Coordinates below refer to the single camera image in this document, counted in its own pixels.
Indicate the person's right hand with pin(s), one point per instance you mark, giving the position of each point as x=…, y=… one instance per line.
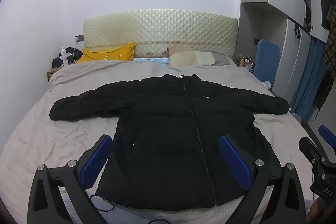
x=316, y=209

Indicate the blue curtain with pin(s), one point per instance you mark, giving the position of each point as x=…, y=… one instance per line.
x=309, y=77

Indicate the wall socket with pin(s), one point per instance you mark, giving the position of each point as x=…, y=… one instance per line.
x=79, y=38

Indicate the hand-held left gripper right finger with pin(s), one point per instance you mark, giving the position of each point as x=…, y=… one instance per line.
x=236, y=161

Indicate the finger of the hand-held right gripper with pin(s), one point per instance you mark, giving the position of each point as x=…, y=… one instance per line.
x=308, y=148
x=326, y=133

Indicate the yellow crown pillow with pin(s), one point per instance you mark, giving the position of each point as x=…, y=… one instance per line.
x=105, y=56

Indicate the white bottle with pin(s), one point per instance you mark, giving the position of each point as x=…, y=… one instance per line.
x=63, y=57

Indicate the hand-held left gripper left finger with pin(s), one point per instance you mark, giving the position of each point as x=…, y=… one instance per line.
x=95, y=161

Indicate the cream quilted headboard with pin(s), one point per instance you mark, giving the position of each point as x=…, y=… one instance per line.
x=157, y=27

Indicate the black bag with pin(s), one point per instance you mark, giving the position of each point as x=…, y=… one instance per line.
x=73, y=52

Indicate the wooden nightstand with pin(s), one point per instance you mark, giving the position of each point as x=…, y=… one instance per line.
x=51, y=73

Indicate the black puffer jacket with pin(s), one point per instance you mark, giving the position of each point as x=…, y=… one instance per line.
x=170, y=134

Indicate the bed with grey sheet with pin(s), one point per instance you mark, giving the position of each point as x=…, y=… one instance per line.
x=39, y=129

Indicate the group of small bottles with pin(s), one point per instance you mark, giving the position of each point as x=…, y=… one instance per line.
x=245, y=62

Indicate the light blue printed cloth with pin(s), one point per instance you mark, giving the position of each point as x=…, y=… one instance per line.
x=152, y=60

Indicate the dark patterned scarf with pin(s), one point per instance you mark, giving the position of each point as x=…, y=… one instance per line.
x=329, y=61

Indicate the blue padded board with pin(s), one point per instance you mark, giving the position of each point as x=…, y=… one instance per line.
x=265, y=61

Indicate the beige patchwork pillow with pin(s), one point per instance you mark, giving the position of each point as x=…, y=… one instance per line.
x=189, y=57

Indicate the grey pillow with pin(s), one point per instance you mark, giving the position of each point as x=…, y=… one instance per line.
x=223, y=59

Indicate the grey wardrobe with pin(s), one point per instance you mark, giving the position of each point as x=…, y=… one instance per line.
x=275, y=3

